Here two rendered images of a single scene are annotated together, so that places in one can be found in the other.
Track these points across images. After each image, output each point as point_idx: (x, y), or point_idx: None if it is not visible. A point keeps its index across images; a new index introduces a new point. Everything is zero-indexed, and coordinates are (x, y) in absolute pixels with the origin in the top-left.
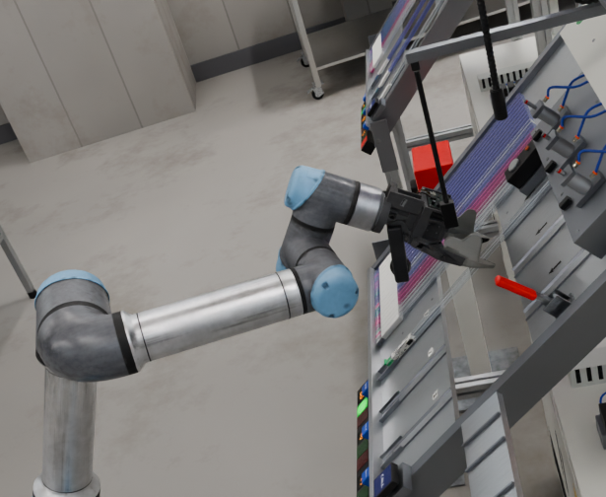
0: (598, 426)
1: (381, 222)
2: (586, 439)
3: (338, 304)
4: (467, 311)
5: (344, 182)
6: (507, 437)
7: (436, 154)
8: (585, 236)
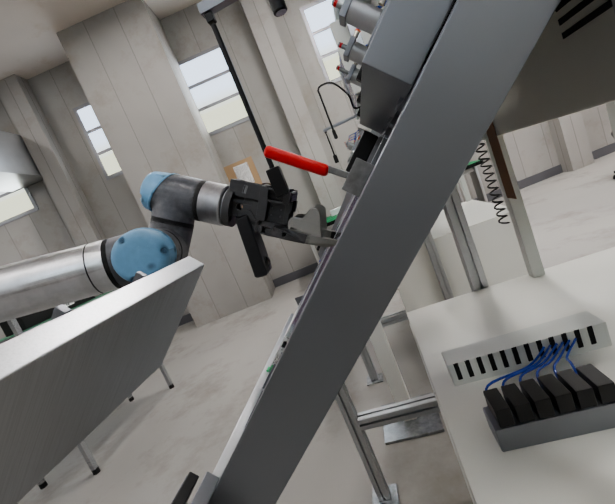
0: (489, 420)
1: (224, 208)
2: (478, 439)
3: (140, 263)
4: (387, 362)
5: (191, 178)
6: (87, 313)
7: (249, 113)
8: (377, 45)
